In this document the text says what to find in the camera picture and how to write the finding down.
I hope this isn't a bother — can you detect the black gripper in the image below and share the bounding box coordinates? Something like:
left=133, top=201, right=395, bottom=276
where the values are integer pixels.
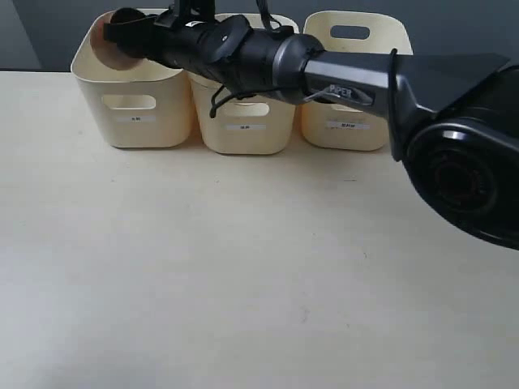
left=103, top=14, right=251, bottom=89

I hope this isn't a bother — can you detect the brown wooden cup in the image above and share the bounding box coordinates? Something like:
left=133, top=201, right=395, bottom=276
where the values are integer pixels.
left=90, top=7, right=149, bottom=71

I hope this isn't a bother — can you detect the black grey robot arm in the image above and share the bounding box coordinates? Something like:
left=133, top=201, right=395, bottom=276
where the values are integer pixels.
left=101, top=8, right=518, bottom=249

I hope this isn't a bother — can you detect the left cream plastic bin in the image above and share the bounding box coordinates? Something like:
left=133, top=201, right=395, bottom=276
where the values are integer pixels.
left=71, top=11, right=198, bottom=148

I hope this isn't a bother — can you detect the cream plastic bin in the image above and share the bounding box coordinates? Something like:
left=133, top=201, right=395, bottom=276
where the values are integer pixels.
left=187, top=14, right=303, bottom=156
left=300, top=11, right=413, bottom=152
left=71, top=11, right=198, bottom=148

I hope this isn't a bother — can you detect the middle cream plastic bin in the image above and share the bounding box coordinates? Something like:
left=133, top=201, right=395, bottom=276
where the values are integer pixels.
left=187, top=14, right=303, bottom=156

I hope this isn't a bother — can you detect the right cream plastic bin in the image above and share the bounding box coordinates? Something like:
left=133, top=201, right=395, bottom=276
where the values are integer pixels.
left=300, top=11, right=413, bottom=152

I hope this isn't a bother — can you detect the black cable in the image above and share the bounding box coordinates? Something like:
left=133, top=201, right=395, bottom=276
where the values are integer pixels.
left=208, top=0, right=285, bottom=119

